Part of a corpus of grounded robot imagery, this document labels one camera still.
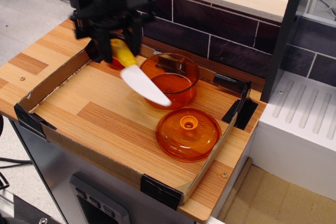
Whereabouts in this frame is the red toy strawberry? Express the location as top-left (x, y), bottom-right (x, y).
top-left (112, 57), bottom-right (124, 68)

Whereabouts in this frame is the orange transparent pot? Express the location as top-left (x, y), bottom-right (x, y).
top-left (140, 53), bottom-right (200, 110)

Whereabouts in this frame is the orange transparent pot lid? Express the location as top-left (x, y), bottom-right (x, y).
top-left (155, 108), bottom-right (222, 162)

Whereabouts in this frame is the white toy sink drainboard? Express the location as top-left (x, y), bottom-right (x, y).
top-left (249, 72), bottom-right (335, 200)

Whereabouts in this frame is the grey oven control panel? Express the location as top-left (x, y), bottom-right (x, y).
top-left (70, 175), bottom-right (131, 223)

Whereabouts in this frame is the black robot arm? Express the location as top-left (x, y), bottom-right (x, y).
top-left (70, 0), bottom-right (155, 63)

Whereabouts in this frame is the dark grey vertical post right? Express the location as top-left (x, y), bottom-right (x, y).
top-left (260, 0), bottom-right (300, 103)

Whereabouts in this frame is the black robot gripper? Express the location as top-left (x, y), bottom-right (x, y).
top-left (70, 0), bottom-right (156, 64)

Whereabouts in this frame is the cardboard fence with black tape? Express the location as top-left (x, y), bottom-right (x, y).
top-left (14, 27), bottom-right (259, 211)

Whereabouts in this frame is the yellow handled white toy knife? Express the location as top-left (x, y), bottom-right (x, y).
top-left (110, 39), bottom-right (172, 107)

